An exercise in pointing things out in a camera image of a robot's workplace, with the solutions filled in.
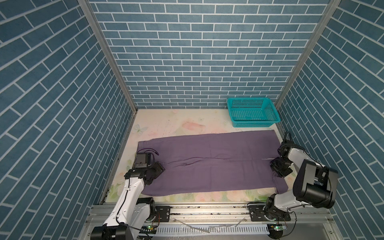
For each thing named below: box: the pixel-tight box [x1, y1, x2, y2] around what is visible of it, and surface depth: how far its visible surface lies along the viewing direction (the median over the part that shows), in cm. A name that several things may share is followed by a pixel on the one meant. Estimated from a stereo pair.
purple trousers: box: [137, 129, 289, 197], surface depth 91 cm
